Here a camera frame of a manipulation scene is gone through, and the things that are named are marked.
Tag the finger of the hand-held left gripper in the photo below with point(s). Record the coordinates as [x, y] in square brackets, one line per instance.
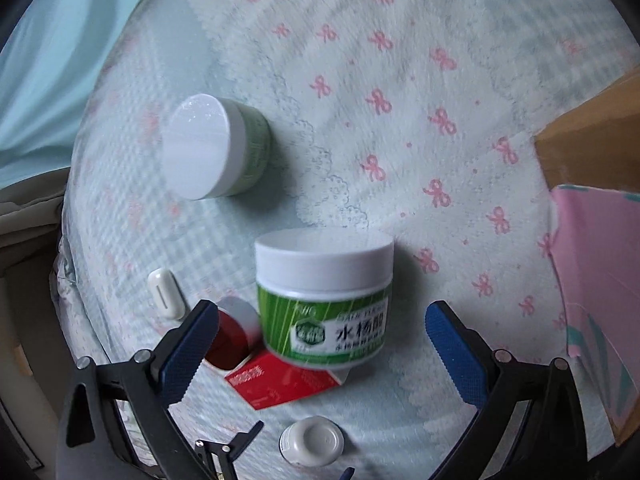
[235, 444]

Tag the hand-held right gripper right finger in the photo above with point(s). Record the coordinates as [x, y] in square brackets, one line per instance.
[456, 360]

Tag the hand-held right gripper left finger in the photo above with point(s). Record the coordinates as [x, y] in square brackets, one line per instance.
[184, 360]

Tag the green jar with white lid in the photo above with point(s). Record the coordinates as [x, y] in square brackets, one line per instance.
[200, 145]
[320, 280]

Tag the red jar with white lid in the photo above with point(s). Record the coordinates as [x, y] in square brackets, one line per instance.
[234, 337]

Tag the small white plastic capsule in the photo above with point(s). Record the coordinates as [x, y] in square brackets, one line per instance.
[164, 294]

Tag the red and white carton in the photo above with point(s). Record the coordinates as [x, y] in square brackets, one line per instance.
[280, 384]

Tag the small white bottle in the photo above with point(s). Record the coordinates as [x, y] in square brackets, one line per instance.
[311, 441]

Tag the pink bow printed blanket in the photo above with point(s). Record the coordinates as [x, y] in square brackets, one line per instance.
[400, 160]

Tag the grey cloth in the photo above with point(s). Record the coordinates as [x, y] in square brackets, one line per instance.
[25, 215]

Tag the cardboard box with pink print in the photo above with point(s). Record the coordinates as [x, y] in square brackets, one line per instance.
[590, 135]

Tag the light blue bed sheet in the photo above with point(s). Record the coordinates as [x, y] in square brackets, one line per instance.
[60, 85]

